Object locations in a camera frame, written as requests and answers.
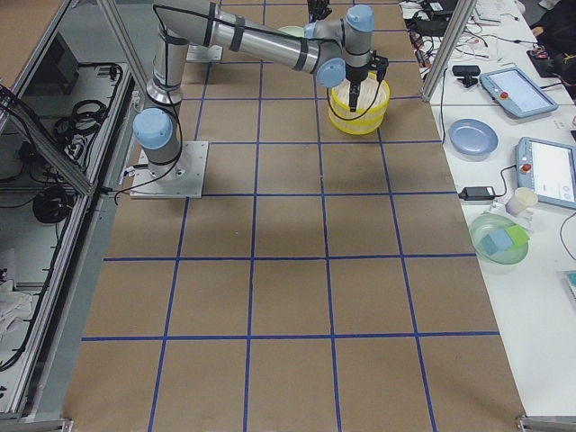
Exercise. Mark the green sponge block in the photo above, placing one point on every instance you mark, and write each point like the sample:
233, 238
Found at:
517, 235

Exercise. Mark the clear green glass bowl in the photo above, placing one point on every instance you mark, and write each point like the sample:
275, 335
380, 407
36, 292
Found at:
487, 223

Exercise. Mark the near teach pendant tablet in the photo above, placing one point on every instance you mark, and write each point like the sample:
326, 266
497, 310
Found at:
548, 169

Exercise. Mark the black power adapter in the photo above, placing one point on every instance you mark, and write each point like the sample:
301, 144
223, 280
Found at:
477, 193

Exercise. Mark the aluminium frame post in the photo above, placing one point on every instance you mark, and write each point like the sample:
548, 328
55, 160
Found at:
455, 28

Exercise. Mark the light green plate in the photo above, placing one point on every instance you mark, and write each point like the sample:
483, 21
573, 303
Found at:
296, 31

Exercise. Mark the yellow bamboo steamer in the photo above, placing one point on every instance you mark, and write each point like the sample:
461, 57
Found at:
372, 94
356, 123

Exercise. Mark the blue sponge block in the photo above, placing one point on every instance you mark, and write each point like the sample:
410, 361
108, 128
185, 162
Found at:
494, 242

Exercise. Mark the black webcam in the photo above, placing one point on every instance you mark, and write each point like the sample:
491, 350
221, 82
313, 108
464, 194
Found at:
467, 74

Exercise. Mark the far teach pendant tablet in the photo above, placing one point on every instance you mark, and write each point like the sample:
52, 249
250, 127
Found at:
516, 93

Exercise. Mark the paper cup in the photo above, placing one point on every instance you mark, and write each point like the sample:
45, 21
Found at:
522, 199

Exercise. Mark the blue plate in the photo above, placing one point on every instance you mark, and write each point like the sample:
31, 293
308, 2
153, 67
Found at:
472, 140

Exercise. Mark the white cloth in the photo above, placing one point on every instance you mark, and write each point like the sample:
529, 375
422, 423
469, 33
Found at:
16, 307

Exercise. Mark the teach pendant tablet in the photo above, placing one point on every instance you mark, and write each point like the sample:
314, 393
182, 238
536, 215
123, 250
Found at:
516, 93
548, 169

